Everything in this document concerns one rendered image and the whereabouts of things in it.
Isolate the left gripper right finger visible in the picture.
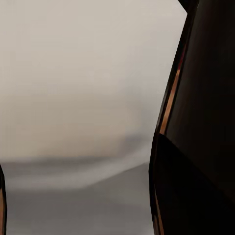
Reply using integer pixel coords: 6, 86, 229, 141
154, 134, 235, 235

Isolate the bottle of coffee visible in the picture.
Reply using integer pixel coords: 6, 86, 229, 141
0, 0, 200, 235

